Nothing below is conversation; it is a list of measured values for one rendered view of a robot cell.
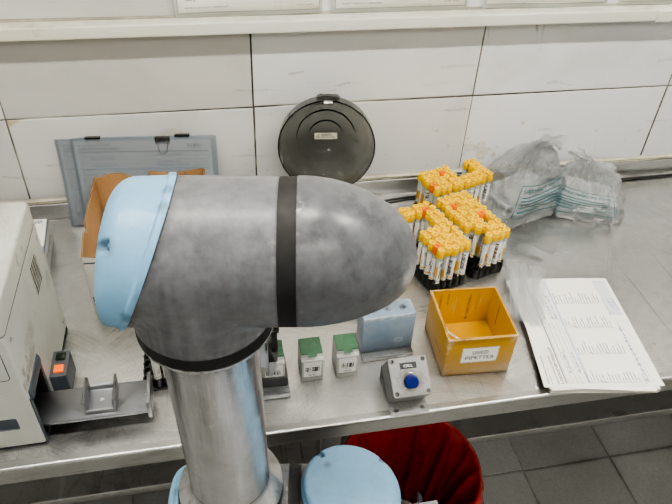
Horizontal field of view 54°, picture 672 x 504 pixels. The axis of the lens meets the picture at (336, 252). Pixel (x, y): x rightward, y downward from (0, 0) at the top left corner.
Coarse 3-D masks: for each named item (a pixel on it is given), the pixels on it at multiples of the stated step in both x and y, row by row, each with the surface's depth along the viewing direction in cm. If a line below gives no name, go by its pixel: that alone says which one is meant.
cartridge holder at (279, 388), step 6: (264, 378) 115; (270, 378) 116; (276, 378) 116; (282, 378) 116; (264, 384) 116; (270, 384) 116; (276, 384) 117; (282, 384) 117; (288, 384) 117; (264, 390) 116; (270, 390) 116; (276, 390) 116; (282, 390) 116; (288, 390) 116; (264, 396) 115; (270, 396) 116; (276, 396) 116; (282, 396) 116; (288, 396) 117
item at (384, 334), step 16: (400, 304) 122; (368, 320) 119; (384, 320) 120; (400, 320) 121; (368, 336) 122; (384, 336) 123; (400, 336) 124; (368, 352) 125; (384, 352) 125; (400, 352) 125
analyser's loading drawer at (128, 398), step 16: (96, 384) 111; (112, 384) 112; (128, 384) 113; (144, 384) 113; (48, 400) 109; (64, 400) 110; (80, 400) 110; (96, 400) 110; (112, 400) 106; (128, 400) 110; (144, 400) 110; (48, 416) 107; (64, 416) 107; (80, 416) 107; (96, 416) 107; (112, 416) 108
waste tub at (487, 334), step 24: (456, 288) 126; (480, 288) 127; (432, 312) 125; (456, 312) 130; (480, 312) 131; (504, 312) 123; (432, 336) 126; (480, 336) 129; (504, 336) 117; (456, 360) 120; (480, 360) 120; (504, 360) 121
